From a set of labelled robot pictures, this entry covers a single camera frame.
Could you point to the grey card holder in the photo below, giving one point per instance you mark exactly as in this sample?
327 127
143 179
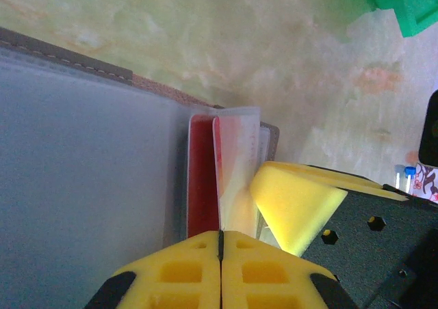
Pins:
85 151

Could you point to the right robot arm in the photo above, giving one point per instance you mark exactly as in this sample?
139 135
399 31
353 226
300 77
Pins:
430 128

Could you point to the green plastic bin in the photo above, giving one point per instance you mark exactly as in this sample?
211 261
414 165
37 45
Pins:
410 1

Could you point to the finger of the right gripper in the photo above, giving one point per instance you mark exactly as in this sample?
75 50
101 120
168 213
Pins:
325 174
301 213

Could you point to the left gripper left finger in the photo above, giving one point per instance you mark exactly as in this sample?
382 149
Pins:
178 278

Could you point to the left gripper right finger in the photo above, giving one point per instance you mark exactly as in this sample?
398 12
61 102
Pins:
267 278

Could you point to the red plastic card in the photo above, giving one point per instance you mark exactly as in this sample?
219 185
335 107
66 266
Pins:
202 172

